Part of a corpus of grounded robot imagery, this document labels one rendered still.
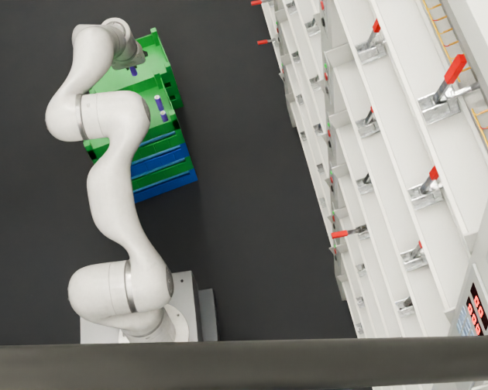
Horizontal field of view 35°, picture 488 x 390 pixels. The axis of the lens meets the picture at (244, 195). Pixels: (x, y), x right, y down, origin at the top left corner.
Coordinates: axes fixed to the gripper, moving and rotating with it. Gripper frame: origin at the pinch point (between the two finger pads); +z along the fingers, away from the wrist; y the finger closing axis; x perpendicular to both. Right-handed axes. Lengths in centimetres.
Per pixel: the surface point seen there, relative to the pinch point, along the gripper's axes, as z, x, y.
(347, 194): -54, -58, 44
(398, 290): -88, -79, 43
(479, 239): -155, -70, 39
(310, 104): -18, -29, 47
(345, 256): -17, -73, 45
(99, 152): 10.7, -22.2, -17.2
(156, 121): 16.1, -16.2, 2.5
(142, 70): 47.0, 9.4, 0.6
